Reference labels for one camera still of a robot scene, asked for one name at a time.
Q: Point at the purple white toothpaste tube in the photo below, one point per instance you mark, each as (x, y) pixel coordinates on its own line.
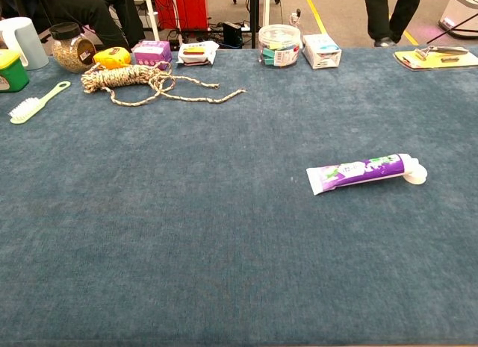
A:
(354, 173)

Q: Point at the blue table mat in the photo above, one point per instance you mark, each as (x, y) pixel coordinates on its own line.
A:
(186, 212)

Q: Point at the white red snack packet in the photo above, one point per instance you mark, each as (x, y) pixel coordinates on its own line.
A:
(196, 52)

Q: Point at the clear jar with white lid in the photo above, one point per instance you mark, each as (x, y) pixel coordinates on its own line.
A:
(280, 44)

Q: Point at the black adapter box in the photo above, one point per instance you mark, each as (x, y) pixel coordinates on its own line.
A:
(232, 33)

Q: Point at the white blue carton box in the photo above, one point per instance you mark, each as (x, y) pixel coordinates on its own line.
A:
(321, 52)

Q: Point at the purple carton box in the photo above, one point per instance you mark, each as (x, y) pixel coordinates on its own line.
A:
(151, 52)

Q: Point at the black tripod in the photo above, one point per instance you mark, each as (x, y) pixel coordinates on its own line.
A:
(255, 15)

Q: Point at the white plug adapter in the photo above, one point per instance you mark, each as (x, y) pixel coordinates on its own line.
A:
(295, 18)

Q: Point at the white desk leg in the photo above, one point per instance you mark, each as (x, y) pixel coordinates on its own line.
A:
(151, 15)
(266, 7)

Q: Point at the yellow tape measure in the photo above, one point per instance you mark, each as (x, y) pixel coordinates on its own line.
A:
(112, 57)

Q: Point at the red cabinet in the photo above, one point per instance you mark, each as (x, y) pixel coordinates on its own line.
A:
(186, 7)

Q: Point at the grain jar with black lid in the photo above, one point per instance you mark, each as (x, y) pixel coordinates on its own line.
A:
(71, 52)

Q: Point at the standing person in black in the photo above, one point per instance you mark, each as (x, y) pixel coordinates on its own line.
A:
(377, 11)

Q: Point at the light green brush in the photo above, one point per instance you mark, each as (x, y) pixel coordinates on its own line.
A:
(41, 100)

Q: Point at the razor on yellow card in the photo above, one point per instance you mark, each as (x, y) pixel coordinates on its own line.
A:
(429, 59)

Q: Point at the seated person in black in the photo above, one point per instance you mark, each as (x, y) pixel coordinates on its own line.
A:
(74, 7)

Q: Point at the green box with yellow lid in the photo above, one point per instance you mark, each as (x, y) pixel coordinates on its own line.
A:
(11, 74)

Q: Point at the white light-blue pitcher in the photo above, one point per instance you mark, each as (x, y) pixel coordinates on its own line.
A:
(26, 41)

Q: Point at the white machine housing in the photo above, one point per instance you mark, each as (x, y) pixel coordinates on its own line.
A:
(463, 11)

